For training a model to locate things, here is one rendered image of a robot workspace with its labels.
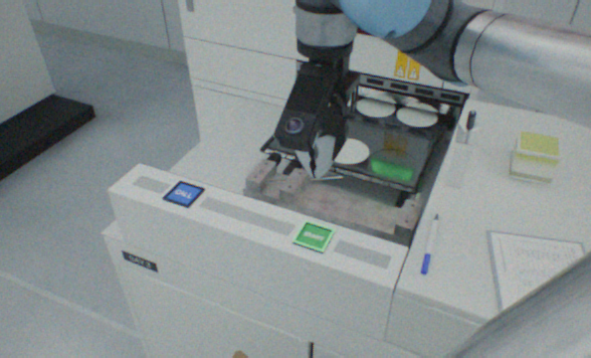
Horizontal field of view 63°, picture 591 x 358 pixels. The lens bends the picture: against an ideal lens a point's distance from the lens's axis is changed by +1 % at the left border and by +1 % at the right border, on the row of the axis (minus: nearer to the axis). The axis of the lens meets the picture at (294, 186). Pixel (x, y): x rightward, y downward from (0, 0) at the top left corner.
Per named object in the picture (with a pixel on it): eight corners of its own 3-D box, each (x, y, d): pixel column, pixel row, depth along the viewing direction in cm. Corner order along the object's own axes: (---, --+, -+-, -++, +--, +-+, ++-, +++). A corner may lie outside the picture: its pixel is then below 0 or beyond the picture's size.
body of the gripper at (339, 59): (358, 109, 70) (367, 29, 62) (337, 140, 64) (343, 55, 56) (310, 98, 72) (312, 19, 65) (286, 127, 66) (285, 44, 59)
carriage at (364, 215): (261, 177, 110) (260, 167, 109) (418, 224, 99) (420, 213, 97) (243, 198, 105) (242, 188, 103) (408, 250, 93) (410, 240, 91)
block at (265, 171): (263, 168, 108) (263, 157, 106) (277, 172, 107) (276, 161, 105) (246, 189, 103) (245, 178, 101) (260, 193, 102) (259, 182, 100)
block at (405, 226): (404, 209, 98) (406, 197, 96) (420, 213, 97) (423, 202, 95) (393, 234, 92) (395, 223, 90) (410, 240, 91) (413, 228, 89)
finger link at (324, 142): (345, 165, 75) (350, 114, 69) (331, 188, 71) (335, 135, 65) (326, 160, 76) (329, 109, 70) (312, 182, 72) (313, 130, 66)
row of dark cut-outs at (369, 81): (297, 69, 131) (297, 61, 130) (462, 102, 117) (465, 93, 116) (296, 70, 131) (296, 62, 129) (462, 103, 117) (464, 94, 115)
